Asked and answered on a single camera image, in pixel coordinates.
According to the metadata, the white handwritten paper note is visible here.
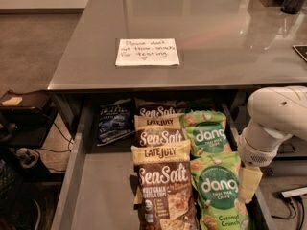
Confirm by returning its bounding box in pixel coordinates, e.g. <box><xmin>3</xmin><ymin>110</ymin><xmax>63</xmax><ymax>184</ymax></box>
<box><xmin>115</xmin><ymin>38</ymin><xmax>179</xmax><ymax>67</ymax></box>

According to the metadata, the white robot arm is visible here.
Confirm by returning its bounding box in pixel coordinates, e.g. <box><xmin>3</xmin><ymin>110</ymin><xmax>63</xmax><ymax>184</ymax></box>
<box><xmin>237</xmin><ymin>85</ymin><xmax>307</xmax><ymax>203</ymax></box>

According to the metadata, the grey open top drawer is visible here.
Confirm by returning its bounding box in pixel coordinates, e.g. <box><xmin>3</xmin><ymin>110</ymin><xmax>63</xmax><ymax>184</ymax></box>
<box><xmin>50</xmin><ymin>101</ymin><xmax>278</xmax><ymax>230</ymax></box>

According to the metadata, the front brown sea salt bag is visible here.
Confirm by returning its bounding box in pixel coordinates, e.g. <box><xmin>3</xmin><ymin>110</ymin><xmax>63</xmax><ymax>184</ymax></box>
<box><xmin>131</xmin><ymin>140</ymin><xmax>199</xmax><ymax>230</ymax></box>

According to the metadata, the grey power strip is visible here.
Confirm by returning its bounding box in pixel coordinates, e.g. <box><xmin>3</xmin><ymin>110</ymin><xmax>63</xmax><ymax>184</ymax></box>
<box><xmin>281</xmin><ymin>187</ymin><xmax>307</xmax><ymax>198</ymax></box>

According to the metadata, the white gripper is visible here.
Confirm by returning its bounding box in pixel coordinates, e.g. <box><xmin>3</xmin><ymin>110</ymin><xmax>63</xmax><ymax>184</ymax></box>
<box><xmin>237</xmin><ymin>128</ymin><xmax>279</xmax><ymax>204</ymax></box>

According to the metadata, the brown sea salt bag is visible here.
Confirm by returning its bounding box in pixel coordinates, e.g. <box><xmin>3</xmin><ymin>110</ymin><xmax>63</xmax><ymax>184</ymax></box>
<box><xmin>135</xmin><ymin>99</ymin><xmax>176</xmax><ymax>118</ymax></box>
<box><xmin>134</xmin><ymin>114</ymin><xmax>184</xmax><ymax>147</ymax></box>
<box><xmin>131</xmin><ymin>140</ymin><xmax>199</xmax><ymax>230</ymax></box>

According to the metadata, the yellow sticky note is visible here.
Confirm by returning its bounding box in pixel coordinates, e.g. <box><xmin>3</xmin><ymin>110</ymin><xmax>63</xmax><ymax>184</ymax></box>
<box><xmin>1</xmin><ymin>97</ymin><xmax>23</xmax><ymax>106</ymax></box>

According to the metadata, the rear brown sea salt bag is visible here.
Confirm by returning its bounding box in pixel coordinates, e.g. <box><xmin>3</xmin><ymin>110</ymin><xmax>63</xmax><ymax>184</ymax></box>
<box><xmin>135</xmin><ymin>99</ymin><xmax>176</xmax><ymax>118</ymax></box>

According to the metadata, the black side cart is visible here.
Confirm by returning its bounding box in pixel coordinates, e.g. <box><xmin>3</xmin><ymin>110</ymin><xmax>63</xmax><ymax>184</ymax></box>
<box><xmin>0</xmin><ymin>90</ymin><xmax>58</xmax><ymax>182</ymax></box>

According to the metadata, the dark blue chip bag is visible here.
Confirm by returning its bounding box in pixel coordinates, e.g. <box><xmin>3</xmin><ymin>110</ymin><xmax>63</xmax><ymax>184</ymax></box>
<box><xmin>97</xmin><ymin>98</ymin><xmax>134</xmax><ymax>146</ymax></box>

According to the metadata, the black power cable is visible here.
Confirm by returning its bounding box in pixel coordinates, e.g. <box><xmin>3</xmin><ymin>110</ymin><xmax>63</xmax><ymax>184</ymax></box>
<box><xmin>271</xmin><ymin>195</ymin><xmax>305</xmax><ymax>230</ymax></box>

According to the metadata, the black cable by cart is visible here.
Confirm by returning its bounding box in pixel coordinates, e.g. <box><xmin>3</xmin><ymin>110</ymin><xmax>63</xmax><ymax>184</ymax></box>
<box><xmin>35</xmin><ymin>112</ymin><xmax>75</xmax><ymax>174</ymax></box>

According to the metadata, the middle brown sea salt bag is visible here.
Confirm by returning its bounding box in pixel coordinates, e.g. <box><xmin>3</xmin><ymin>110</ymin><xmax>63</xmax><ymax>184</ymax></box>
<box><xmin>134</xmin><ymin>114</ymin><xmax>184</xmax><ymax>147</ymax></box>

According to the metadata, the green dang chip bag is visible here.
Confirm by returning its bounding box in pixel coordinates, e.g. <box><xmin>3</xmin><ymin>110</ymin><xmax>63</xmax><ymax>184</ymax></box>
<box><xmin>180</xmin><ymin>110</ymin><xmax>232</xmax><ymax>157</ymax></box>
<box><xmin>190</xmin><ymin>151</ymin><xmax>253</xmax><ymax>230</ymax></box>

